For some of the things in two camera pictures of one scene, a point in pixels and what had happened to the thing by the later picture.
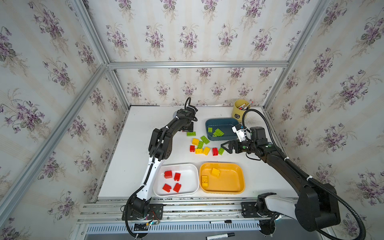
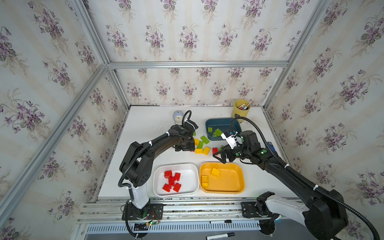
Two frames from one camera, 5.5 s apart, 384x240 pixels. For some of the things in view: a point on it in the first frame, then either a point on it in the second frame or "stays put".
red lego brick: x=167 y=188 stays put
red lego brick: x=177 y=187 stays put
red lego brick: x=168 y=174 stays put
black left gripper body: x=188 y=119 -> x=186 y=145
